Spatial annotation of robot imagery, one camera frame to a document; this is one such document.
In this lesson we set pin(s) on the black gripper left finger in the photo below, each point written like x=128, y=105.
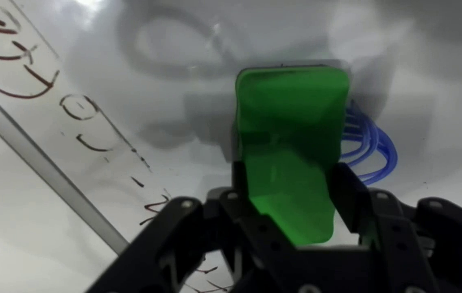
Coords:
x=198, y=245

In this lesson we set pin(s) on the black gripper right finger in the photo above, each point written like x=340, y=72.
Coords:
x=415, y=250

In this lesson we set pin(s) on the green duster block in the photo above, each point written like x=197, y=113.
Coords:
x=289, y=136

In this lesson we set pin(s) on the metal framed small whiteboard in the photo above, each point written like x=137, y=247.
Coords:
x=133, y=55

